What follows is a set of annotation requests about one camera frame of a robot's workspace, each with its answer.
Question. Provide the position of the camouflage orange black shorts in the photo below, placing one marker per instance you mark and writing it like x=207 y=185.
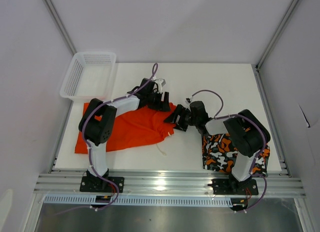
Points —
x=219 y=155

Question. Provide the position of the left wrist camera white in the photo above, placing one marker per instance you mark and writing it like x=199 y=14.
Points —
x=160 y=82

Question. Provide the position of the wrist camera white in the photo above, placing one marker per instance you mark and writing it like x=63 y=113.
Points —
x=189 y=100
x=160 y=82

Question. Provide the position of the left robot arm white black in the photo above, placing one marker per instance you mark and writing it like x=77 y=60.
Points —
x=98 y=121

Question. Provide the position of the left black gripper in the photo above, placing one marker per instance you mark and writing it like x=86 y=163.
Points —
x=164 y=105

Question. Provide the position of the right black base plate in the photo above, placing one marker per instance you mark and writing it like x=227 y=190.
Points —
x=228 y=186

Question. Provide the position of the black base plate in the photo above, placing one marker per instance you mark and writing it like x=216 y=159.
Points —
x=91 y=183
x=228 y=186

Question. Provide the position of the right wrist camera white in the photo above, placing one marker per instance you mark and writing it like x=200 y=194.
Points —
x=189 y=100

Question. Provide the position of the slotted cable duct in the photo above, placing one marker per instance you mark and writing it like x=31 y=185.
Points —
x=145 y=200

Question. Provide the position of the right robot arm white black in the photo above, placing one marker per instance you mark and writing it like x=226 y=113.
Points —
x=248 y=135

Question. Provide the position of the aluminium mounting rail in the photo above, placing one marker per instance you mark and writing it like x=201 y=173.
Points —
x=167 y=183

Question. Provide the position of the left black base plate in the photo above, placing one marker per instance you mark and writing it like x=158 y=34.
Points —
x=91 y=183

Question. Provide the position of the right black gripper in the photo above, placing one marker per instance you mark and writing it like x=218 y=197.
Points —
x=173 y=118

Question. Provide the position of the white plastic basket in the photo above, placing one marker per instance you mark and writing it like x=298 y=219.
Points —
x=90 y=75

